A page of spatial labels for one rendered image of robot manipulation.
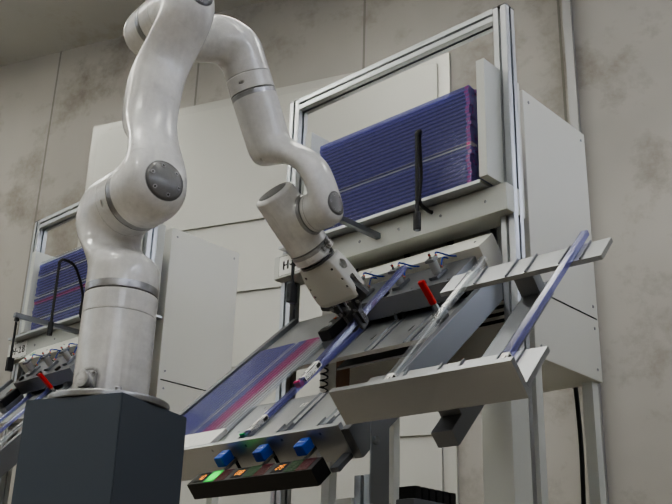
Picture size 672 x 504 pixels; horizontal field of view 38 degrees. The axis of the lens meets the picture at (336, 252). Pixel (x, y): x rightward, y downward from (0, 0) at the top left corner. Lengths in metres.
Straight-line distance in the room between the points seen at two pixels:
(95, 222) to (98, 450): 0.42
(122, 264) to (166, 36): 0.44
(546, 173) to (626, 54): 3.09
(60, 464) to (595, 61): 4.55
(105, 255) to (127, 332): 0.14
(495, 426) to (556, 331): 0.80
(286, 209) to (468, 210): 0.63
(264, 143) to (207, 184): 4.27
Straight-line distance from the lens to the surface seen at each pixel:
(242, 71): 1.93
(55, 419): 1.54
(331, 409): 1.93
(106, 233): 1.71
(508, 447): 1.66
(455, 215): 2.38
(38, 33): 7.42
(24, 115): 7.48
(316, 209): 1.83
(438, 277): 2.22
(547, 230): 2.52
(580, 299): 2.59
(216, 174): 6.15
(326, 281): 1.92
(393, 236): 2.49
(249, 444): 1.94
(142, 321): 1.59
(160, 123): 1.73
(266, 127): 1.90
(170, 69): 1.80
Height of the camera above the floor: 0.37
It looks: 22 degrees up
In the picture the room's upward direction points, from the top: 2 degrees clockwise
